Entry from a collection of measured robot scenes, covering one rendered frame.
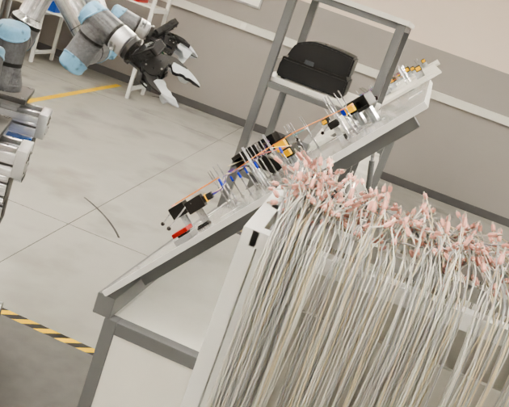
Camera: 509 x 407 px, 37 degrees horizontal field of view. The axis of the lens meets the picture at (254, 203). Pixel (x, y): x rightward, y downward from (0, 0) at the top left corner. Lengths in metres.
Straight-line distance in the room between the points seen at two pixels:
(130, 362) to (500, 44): 8.01
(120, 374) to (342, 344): 1.11
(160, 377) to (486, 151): 7.94
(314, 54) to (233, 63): 6.70
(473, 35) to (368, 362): 8.55
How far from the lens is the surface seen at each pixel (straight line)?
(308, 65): 3.22
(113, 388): 2.27
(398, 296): 1.21
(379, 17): 3.10
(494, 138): 9.77
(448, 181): 9.82
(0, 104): 2.84
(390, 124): 1.87
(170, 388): 2.20
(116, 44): 2.05
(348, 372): 1.27
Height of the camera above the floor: 1.81
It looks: 16 degrees down
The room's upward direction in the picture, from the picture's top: 20 degrees clockwise
